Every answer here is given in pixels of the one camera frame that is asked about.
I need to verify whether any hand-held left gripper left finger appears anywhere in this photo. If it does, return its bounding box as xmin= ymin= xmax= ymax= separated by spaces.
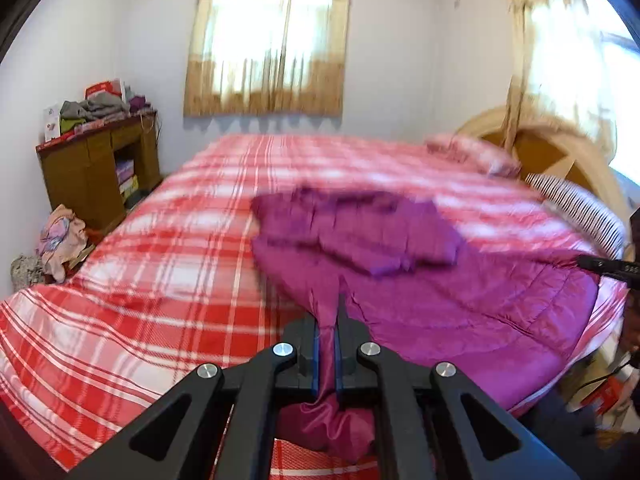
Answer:
xmin=65 ymin=316 xmax=321 ymax=480

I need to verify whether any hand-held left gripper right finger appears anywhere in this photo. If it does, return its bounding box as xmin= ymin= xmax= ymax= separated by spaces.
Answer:
xmin=335 ymin=292 xmax=581 ymax=480

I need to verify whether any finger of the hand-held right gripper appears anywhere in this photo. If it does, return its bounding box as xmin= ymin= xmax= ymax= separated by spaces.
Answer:
xmin=575 ymin=254 xmax=640 ymax=288

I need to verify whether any purple quilted down jacket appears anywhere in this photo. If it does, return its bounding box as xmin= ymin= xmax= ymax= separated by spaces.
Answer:
xmin=250 ymin=187 xmax=601 ymax=463

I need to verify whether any pink clothes pile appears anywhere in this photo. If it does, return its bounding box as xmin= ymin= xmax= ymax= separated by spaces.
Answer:
xmin=36 ymin=204 xmax=91 ymax=283

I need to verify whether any grey clothes pile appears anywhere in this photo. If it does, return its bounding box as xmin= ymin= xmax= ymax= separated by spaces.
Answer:
xmin=60 ymin=92 xmax=130 ymax=122

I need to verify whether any striped pillow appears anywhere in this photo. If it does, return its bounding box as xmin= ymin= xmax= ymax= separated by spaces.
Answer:
xmin=525 ymin=172 xmax=626 ymax=256

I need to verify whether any wooden bed headboard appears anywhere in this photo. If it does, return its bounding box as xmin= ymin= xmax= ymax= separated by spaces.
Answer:
xmin=457 ymin=107 xmax=626 ymax=221

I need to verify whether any orange box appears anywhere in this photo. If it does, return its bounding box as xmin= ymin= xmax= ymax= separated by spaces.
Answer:
xmin=582 ymin=377 xmax=633 ymax=417

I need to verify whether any bed with red plaid sheet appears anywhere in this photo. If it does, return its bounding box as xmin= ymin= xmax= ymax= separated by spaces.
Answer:
xmin=0 ymin=132 xmax=631 ymax=480

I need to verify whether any yellow sheer side curtain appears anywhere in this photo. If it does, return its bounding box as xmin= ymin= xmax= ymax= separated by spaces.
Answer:
xmin=502 ymin=0 xmax=640 ymax=161

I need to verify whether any stack of boxes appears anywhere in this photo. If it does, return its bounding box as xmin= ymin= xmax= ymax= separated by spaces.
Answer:
xmin=115 ymin=160 xmax=140 ymax=198

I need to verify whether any yellow patterned window curtain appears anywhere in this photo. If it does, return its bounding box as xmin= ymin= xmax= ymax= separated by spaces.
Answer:
xmin=183 ymin=0 xmax=353 ymax=118

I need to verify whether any brown wooden desk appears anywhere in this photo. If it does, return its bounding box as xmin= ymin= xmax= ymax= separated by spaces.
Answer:
xmin=35 ymin=110 xmax=163 ymax=233

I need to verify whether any grey patterned cloth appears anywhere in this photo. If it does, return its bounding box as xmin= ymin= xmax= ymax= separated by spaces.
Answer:
xmin=11 ymin=254 xmax=43 ymax=291

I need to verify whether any red and white box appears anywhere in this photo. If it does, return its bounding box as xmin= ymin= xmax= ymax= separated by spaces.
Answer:
xmin=84 ymin=78 xmax=126 ymax=103

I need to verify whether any white printed box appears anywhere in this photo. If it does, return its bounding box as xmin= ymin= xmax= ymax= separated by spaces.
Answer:
xmin=42 ymin=105 xmax=63 ymax=143

